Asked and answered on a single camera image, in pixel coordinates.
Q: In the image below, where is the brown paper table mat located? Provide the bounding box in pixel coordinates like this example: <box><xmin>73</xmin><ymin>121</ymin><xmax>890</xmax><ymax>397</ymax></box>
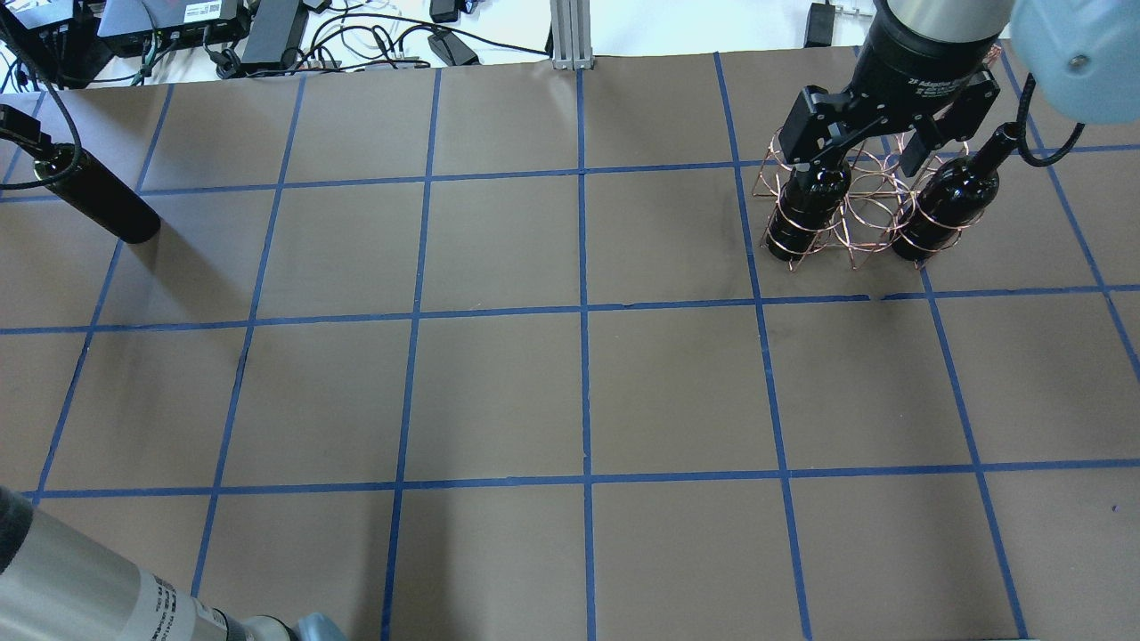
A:
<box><xmin>1</xmin><ymin>49</ymin><xmax>1137</xmax><ymax>640</ymax></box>

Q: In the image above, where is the black power adapter brick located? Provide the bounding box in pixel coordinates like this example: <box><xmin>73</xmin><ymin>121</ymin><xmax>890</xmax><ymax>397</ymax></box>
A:
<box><xmin>241</xmin><ymin>0</ymin><xmax>308</xmax><ymax>74</ymax></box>

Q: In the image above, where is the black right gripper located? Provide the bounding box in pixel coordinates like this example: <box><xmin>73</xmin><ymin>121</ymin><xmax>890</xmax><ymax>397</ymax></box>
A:
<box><xmin>780</xmin><ymin>9</ymin><xmax>1003</xmax><ymax>193</ymax></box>

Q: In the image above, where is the dark glass wine bottle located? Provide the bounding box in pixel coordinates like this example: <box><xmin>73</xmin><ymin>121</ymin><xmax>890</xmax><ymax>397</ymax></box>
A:
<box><xmin>33</xmin><ymin>143</ymin><xmax>160</xmax><ymax>244</ymax></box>

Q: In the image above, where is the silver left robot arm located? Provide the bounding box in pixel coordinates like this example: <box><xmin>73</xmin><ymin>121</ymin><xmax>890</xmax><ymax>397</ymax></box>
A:
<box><xmin>1</xmin><ymin>105</ymin><xmax>345</xmax><ymax>640</ymax></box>

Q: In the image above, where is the copper wire wine basket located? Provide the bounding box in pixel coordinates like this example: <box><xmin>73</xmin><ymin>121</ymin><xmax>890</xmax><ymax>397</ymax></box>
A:
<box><xmin>751</xmin><ymin>40</ymin><xmax>1005</xmax><ymax>271</ymax></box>

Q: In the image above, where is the dark wine bottle in basket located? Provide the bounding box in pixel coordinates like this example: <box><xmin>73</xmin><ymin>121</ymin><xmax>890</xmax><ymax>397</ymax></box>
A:
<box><xmin>764</xmin><ymin>162</ymin><xmax>852</xmax><ymax>263</ymax></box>

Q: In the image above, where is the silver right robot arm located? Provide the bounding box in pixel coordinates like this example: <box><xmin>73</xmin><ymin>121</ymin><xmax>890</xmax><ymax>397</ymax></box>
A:
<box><xmin>777</xmin><ymin>1</ymin><xmax>1137</xmax><ymax>208</ymax></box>

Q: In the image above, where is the aluminium frame post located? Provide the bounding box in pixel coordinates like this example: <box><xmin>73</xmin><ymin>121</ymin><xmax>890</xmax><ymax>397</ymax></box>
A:
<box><xmin>549</xmin><ymin>0</ymin><xmax>595</xmax><ymax>70</ymax></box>

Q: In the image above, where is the small black power adapter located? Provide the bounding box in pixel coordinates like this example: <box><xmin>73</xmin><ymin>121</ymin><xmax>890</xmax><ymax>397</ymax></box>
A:
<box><xmin>428</xmin><ymin>32</ymin><xmax>481</xmax><ymax>68</ymax></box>

